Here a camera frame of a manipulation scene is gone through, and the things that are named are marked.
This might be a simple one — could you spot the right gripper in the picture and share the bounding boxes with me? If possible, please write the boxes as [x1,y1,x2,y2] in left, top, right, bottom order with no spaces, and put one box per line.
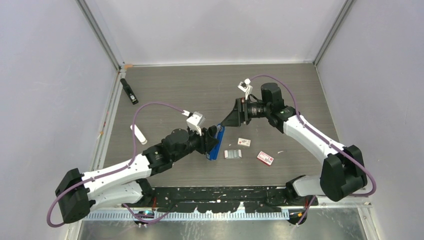
[221,97,271,127]

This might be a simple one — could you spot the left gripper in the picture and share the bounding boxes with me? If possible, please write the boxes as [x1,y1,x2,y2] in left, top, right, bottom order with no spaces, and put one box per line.
[171,125,219,163]

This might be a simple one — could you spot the blue stapler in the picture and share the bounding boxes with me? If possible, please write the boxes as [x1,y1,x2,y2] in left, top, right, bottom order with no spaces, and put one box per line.
[206,124,225,161]

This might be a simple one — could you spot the white staple box sleeve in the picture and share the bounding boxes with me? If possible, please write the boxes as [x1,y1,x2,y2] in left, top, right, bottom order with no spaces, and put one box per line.
[237,138,251,148]

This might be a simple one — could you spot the white stapler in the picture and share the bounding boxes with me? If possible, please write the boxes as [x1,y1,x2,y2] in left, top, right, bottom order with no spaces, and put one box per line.
[130,124,148,145]

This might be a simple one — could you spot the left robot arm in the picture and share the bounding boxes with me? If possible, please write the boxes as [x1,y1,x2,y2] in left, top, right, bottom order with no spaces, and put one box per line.
[55,125,219,224]

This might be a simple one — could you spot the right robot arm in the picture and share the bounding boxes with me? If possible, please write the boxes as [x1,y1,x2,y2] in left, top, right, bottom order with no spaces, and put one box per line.
[221,82,368,205]

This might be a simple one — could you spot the black stapler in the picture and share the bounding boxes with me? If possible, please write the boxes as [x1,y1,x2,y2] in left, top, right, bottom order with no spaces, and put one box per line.
[120,78,139,105]

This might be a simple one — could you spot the lower open staple tray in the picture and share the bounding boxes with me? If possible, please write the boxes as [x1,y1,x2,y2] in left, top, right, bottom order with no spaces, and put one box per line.
[224,149,242,159]

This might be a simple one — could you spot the red staple box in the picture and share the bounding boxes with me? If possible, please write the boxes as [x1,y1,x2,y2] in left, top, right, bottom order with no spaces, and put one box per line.
[256,151,274,166]

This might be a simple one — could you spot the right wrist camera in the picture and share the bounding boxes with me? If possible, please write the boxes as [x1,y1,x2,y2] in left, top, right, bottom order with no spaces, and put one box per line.
[237,78,253,99]

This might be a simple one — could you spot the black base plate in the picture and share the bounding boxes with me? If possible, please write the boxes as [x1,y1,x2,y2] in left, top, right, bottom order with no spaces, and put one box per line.
[128,186,318,214]

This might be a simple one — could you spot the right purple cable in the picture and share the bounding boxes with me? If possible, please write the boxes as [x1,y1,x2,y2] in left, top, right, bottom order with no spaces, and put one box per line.
[249,74,378,226]

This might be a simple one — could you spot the purple cable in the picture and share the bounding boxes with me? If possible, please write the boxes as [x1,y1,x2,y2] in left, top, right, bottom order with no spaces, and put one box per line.
[249,74,378,226]
[46,101,191,229]

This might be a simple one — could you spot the slotted cable duct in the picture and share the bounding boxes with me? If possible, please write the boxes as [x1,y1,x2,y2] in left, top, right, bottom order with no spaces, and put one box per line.
[83,209,290,221]

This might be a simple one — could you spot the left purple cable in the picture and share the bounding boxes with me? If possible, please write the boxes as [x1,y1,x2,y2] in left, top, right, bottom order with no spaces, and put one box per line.
[46,101,191,229]

